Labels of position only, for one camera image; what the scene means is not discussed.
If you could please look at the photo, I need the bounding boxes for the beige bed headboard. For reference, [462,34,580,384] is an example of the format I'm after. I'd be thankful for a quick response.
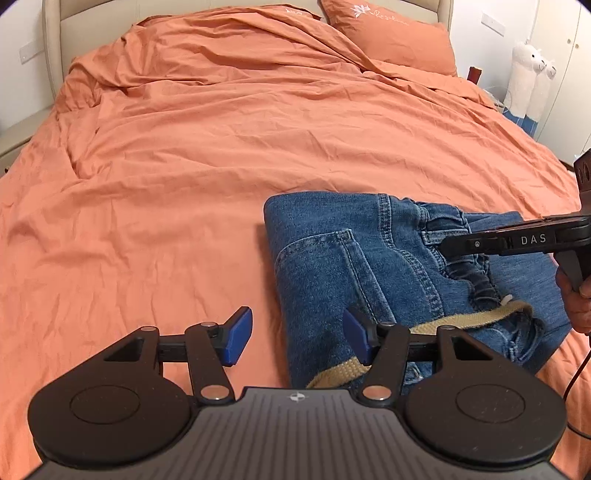
[43,0,454,99]

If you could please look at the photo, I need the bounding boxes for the beige fabric belt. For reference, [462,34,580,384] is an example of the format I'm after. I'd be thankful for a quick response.
[306,300,533,389]

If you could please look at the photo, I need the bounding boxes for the orange embroidered pillow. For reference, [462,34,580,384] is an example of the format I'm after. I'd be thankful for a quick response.
[277,4,324,20]
[318,0,459,77]

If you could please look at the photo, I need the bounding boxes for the blue denim pants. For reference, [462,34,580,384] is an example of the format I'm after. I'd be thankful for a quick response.
[264,193,574,393]

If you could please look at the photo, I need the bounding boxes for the white alpaca plush toy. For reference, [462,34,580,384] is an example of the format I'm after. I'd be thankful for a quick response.
[529,56,558,121]
[502,41,542,117]

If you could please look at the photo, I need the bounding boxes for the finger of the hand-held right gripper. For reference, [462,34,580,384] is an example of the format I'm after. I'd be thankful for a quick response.
[438,227,509,258]

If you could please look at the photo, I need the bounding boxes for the blue cloth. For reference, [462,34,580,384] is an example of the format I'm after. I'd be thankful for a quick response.
[503,108,539,136]

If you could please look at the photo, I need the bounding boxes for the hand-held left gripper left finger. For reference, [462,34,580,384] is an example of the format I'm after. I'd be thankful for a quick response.
[102,305,254,406]

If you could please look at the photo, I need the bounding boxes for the orange duvet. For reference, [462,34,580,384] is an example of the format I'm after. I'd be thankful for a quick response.
[0,4,591,478]

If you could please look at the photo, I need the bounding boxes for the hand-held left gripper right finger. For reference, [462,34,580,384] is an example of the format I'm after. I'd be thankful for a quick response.
[342,307,491,407]

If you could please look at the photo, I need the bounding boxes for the beige nightstand with lock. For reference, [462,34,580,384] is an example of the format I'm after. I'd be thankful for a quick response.
[0,107,52,175]

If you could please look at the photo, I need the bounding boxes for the person's right hand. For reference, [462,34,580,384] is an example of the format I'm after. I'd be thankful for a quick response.
[555,268,591,335]

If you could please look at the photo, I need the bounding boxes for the long white wall switch plate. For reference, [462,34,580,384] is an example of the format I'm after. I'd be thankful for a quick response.
[481,12,507,36]

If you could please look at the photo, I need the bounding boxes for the white wardrobe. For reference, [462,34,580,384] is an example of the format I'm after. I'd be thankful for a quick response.
[531,0,591,163]

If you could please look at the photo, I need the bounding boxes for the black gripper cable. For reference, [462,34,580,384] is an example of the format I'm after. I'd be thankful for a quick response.
[561,333,591,437]

